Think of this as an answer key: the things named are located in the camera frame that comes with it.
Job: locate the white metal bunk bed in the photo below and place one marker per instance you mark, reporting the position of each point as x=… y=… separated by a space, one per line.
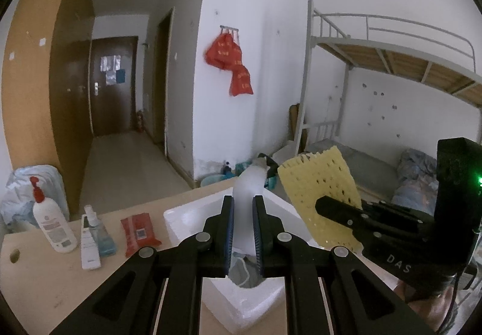
x=376 y=53

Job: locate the white lotion pump bottle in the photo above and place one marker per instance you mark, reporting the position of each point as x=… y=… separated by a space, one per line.
x=52 y=226

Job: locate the yellow foam net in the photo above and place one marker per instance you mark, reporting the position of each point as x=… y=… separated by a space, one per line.
x=320 y=177

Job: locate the white foam piece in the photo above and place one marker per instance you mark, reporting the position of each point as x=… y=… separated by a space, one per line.
x=244 y=199

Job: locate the white plastic container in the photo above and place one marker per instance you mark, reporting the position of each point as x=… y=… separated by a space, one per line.
x=284 y=154

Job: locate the wooden wardrobe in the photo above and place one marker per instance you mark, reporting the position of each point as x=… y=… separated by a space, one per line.
x=30 y=94

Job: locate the dark brown door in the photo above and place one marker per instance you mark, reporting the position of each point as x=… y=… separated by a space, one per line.
x=113 y=109

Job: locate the grey paper notices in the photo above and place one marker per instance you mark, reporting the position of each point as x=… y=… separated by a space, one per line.
x=109 y=66

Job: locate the blue paper notice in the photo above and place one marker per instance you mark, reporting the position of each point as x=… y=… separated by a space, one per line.
x=120 y=76

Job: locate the red plastic bag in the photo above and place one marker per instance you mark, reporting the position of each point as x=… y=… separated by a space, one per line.
x=241 y=81
x=222 y=51

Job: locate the white foam box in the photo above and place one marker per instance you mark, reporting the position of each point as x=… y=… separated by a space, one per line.
x=188 y=218

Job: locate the brown wooden board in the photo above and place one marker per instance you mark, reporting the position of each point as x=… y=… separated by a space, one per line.
x=295 y=124

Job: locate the blue bedding bundle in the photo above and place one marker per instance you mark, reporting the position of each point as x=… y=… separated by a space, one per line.
x=414 y=177

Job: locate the metal wall hook rack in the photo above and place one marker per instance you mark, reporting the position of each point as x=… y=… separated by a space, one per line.
x=229 y=28

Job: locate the brown side door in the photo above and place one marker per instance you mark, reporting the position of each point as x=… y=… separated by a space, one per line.
x=162 y=86

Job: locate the white plastic bag bundle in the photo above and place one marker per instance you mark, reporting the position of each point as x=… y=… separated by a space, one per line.
x=22 y=184

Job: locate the red wet wipes packet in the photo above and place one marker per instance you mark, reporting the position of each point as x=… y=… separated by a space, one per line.
x=137 y=233

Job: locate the grey mattress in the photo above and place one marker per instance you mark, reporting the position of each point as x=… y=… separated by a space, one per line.
x=361 y=169

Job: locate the clear blue spray bottle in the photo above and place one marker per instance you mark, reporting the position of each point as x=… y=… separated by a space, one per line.
x=102 y=241

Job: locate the blue plastic basin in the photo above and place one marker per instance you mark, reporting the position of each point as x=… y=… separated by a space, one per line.
x=214 y=180

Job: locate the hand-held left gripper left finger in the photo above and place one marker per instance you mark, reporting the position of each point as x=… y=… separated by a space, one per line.
x=228 y=229

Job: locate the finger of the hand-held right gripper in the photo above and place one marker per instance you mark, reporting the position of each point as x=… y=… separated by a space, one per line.
x=339 y=212

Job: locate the white tube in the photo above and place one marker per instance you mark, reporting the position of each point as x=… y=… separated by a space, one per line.
x=89 y=252

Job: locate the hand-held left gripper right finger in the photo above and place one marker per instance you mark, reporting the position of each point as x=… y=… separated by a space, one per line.
x=258 y=233

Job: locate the grey sock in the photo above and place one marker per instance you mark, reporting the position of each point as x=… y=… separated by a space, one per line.
x=241 y=274

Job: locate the person's right hand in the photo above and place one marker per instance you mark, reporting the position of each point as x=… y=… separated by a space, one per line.
x=418 y=308

